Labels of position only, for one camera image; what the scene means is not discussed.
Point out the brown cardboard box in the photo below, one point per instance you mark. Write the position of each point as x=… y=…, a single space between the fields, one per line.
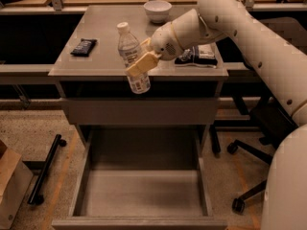
x=15 y=178

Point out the white ceramic bowl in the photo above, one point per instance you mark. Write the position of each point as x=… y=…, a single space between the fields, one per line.
x=157 y=10

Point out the clear plastic water bottle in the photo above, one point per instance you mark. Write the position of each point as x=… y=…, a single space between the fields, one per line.
x=130 y=51

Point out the small dark snack bar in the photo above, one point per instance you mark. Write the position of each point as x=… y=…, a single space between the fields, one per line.
x=84 y=48

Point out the closed grey upper drawer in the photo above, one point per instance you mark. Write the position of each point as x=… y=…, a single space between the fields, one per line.
x=145 y=112

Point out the black wheeled floor bar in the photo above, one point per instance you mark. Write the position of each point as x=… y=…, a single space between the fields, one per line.
x=36 y=198

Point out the blue white snack bag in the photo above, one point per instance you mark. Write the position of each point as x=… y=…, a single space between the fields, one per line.
x=199 y=56

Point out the grey drawer cabinet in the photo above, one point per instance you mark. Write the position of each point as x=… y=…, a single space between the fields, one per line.
x=118 y=69

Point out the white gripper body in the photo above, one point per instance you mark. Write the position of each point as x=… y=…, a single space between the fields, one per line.
x=163 y=42

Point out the open grey lower drawer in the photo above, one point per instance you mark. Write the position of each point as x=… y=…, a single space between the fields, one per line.
x=142 y=178

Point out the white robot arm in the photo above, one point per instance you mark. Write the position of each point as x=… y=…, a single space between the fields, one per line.
x=205 y=24

